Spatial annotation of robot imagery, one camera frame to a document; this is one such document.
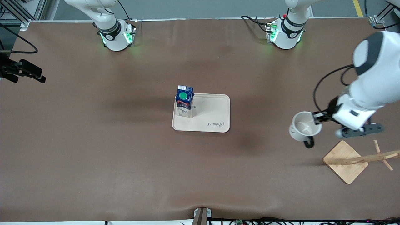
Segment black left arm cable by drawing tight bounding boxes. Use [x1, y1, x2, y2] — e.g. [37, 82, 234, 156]
[313, 64, 356, 115]

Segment black right base cable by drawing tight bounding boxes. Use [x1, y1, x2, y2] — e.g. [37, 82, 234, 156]
[117, 0, 143, 24]

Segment black left base cable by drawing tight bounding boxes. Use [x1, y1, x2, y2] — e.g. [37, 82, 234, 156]
[240, 14, 283, 33]

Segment blue white milk carton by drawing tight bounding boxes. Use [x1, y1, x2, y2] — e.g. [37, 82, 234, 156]
[175, 85, 195, 118]

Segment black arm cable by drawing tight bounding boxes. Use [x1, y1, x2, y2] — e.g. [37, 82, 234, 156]
[313, 64, 356, 115]
[0, 23, 38, 53]

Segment wooden cup rack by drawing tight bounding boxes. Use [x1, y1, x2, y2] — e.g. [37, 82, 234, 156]
[323, 140, 400, 185]

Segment aluminium frame beside left arm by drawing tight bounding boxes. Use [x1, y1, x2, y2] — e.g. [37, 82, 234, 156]
[364, 0, 400, 30]

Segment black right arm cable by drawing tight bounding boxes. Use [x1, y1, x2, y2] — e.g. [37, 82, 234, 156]
[0, 23, 38, 53]

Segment cream plastic tray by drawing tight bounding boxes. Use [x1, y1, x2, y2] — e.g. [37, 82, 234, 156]
[172, 93, 231, 133]

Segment black base cable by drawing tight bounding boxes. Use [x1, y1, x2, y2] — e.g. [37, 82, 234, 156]
[117, 0, 143, 24]
[240, 14, 283, 33]

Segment black cable bundle table edge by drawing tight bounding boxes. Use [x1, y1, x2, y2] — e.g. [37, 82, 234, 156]
[209, 217, 400, 225]

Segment white smiley cup black handle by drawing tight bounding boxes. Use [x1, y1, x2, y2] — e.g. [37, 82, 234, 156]
[289, 111, 323, 149]

